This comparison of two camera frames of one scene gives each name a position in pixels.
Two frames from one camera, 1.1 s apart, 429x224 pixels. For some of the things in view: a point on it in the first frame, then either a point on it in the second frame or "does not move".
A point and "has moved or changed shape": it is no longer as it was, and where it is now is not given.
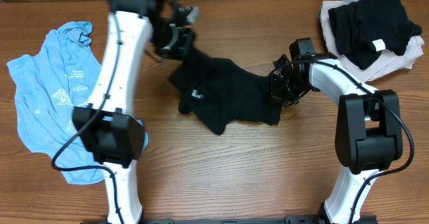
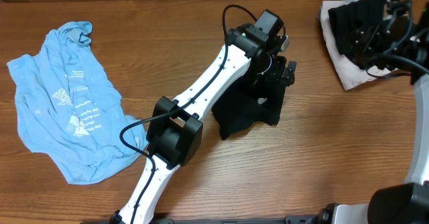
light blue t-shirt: x=60 y=76 does not move
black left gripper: x=181 y=45 -> x=289 y=71
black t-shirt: x=218 y=91 has moved or changed shape
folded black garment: x=363 y=29 does not move
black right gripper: x=277 y=94 -> x=368 y=35
